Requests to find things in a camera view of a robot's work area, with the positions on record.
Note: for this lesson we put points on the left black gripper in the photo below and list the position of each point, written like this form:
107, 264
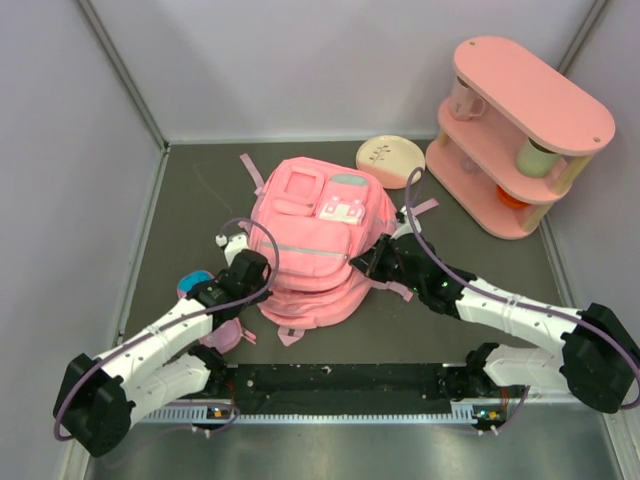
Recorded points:
262, 296

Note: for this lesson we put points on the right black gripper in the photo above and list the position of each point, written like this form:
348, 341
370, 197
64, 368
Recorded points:
371, 260

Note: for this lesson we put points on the purple cartoon pencil case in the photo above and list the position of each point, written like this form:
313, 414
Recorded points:
227, 336

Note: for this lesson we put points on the pink student backpack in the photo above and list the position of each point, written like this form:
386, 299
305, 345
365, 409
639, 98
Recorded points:
310, 218

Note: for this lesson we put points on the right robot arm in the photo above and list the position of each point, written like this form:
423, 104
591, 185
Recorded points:
585, 352

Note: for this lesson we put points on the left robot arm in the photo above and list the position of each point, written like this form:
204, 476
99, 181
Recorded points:
101, 398

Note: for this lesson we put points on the cream and pink plate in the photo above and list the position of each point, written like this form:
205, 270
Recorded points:
390, 159

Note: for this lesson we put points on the orange bowl on shelf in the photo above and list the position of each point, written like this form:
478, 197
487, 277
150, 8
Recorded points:
510, 201

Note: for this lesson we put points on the pink mug on shelf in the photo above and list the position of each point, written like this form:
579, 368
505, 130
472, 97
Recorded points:
464, 103

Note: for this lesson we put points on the pale green cup on shelf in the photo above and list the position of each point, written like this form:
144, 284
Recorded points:
535, 161

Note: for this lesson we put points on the pink three-tier shelf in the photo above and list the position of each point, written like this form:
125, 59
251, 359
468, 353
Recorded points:
525, 99

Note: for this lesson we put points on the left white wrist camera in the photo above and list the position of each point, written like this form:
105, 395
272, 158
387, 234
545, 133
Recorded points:
231, 246

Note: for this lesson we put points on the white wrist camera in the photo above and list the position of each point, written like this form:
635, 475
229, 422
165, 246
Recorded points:
406, 224
231, 246

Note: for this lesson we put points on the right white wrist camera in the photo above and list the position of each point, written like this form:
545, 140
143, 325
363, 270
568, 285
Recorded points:
406, 224

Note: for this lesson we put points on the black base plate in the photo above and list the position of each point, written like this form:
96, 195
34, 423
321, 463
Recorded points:
352, 403

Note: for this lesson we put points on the grey slotted cable duct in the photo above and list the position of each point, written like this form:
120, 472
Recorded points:
178, 414

